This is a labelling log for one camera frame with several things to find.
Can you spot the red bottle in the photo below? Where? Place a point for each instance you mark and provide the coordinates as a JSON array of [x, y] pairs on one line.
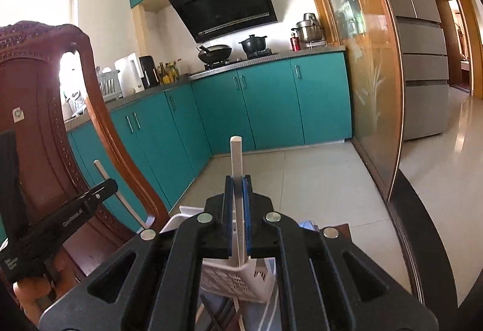
[[294, 42]]

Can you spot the stainless steel pot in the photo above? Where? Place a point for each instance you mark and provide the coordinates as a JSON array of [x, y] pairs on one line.
[[309, 31]]

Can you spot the silver refrigerator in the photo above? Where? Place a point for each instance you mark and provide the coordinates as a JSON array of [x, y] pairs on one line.
[[419, 51]]

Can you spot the white chopstick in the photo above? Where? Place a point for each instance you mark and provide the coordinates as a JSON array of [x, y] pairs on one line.
[[236, 161], [113, 187]]

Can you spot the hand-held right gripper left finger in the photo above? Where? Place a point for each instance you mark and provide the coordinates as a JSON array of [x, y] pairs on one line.
[[228, 217]]

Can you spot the black range hood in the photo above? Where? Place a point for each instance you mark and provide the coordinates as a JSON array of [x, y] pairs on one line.
[[226, 10]]

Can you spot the black cooking pot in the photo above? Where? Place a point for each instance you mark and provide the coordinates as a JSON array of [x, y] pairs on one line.
[[253, 45]]

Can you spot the glass sliding door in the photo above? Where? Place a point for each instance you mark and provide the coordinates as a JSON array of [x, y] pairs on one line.
[[362, 51]]

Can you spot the white dish rack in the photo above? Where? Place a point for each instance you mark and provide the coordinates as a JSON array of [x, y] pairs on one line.
[[110, 83]]

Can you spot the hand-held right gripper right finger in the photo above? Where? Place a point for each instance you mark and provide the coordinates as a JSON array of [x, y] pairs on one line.
[[246, 217]]

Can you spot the teal base cabinets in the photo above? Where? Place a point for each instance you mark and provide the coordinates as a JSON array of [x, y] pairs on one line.
[[271, 104]]

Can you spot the white kitchen appliance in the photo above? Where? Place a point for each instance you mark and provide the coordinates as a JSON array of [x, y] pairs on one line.
[[127, 72]]

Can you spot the black wok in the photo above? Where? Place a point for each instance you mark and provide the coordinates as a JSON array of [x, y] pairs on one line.
[[215, 52]]

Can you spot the person's left hand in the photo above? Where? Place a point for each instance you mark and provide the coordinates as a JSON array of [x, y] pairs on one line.
[[32, 297]]

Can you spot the black kitchen appliance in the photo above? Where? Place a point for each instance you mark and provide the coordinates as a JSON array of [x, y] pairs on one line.
[[149, 72]]

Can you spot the dark brown chopstick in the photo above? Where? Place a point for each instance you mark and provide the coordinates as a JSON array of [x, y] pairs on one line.
[[218, 316]]

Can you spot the dark sauce bottle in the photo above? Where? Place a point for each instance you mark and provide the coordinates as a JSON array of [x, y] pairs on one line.
[[162, 74]]

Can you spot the wooden door frame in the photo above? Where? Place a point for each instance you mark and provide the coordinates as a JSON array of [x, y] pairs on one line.
[[466, 6]]

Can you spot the white plastic utensil basket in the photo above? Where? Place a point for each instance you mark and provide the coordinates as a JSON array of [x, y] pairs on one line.
[[226, 278]]

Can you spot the yellow oil bottle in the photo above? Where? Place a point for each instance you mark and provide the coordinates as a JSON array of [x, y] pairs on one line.
[[173, 72]]

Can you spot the carved wooden chair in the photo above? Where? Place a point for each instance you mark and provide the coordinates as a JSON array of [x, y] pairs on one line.
[[41, 119]]

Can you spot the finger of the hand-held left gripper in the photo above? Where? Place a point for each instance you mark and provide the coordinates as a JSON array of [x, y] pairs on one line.
[[86, 202]]

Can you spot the gas stove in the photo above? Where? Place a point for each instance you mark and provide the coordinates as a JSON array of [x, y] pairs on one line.
[[241, 60]]

